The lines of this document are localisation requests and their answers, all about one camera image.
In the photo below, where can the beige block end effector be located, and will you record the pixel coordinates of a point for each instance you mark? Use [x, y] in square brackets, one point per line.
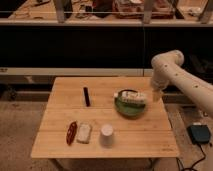
[157, 95]

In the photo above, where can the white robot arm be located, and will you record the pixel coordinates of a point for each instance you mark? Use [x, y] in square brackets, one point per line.
[167, 69]

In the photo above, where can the white packaged food item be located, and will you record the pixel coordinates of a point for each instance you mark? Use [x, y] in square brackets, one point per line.
[131, 97]

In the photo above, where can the green plate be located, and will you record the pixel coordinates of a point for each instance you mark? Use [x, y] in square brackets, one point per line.
[129, 109]

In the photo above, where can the white upside-down paper cup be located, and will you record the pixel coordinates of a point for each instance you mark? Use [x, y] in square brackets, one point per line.
[106, 135]

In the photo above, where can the black rectangular bar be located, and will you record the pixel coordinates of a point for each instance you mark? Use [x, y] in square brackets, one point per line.
[86, 95]

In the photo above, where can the wooden table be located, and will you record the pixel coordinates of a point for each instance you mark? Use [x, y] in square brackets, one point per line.
[148, 136]

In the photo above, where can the white wrapped sponge packet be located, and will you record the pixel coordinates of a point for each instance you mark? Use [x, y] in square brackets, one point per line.
[84, 133]

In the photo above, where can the wooden crate on shelf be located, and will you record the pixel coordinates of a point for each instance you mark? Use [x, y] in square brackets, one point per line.
[162, 9]

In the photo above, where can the long metal shelf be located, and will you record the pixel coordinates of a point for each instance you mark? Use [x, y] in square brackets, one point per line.
[74, 38]

